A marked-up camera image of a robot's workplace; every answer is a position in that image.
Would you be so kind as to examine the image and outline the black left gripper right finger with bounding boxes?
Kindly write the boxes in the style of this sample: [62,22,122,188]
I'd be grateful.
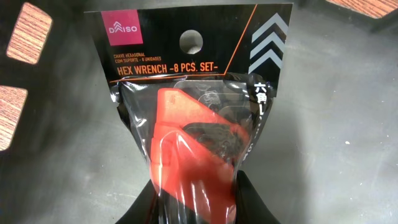
[235,170,280,224]

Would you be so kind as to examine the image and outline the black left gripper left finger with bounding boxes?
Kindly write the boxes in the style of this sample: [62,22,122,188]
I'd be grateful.
[116,180,159,224]

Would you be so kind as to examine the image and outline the black red snack packet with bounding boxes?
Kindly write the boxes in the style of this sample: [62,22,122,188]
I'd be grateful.
[85,3,293,224]

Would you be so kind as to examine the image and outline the grey plastic mesh basket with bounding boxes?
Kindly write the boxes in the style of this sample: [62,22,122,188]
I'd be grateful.
[1,1,397,223]

